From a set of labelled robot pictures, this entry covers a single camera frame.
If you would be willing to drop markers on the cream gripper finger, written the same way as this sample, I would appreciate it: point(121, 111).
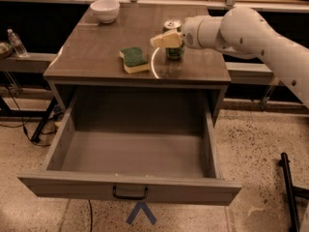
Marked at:
point(168, 39)

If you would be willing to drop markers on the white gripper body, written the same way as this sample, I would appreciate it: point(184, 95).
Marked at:
point(189, 33)

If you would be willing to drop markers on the green soda can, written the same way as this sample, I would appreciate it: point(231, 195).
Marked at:
point(173, 53)

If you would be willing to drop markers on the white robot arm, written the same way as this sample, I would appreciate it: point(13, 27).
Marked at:
point(243, 33)

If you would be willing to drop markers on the grey cabinet counter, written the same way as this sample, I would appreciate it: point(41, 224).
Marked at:
point(91, 55)

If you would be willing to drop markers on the grey open drawer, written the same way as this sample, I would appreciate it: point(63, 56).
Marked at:
point(162, 140)

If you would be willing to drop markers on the green and yellow sponge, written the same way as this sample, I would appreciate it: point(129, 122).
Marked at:
point(133, 60)

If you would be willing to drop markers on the grey right side shelf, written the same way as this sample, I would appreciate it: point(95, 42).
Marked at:
point(251, 73)

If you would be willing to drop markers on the grey shelf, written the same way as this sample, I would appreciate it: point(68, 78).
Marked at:
point(251, 73)
point(32, 63)

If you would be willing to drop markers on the white ceramic bowl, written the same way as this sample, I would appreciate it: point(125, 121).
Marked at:
point(106, 11)

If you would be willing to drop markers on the grey left side shelf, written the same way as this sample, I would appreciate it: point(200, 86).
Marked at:
point(32, 63)

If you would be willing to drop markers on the clear plastic water bottle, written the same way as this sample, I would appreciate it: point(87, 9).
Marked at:
point(17, 44)

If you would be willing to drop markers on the bowl on left shelf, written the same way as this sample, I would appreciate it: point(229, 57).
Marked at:
point(5, 50)

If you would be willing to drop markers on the black metal stand leg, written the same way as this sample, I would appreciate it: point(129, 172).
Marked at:
point(292, 192)

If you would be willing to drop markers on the black drawer handle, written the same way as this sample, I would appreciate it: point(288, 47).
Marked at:
point(129, 193)

